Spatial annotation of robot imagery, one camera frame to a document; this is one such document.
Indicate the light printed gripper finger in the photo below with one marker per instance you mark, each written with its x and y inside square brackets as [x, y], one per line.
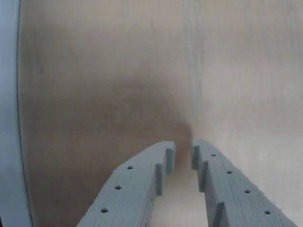
[232, 201]
[132, 189]

